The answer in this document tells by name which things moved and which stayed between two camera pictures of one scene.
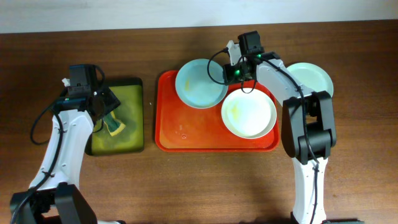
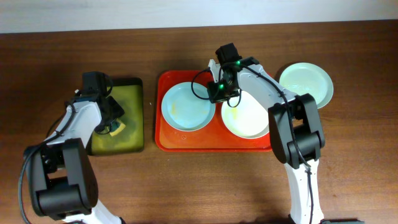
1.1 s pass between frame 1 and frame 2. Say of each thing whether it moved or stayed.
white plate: stayed
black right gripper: moved
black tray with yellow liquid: stayed
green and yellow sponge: stayed
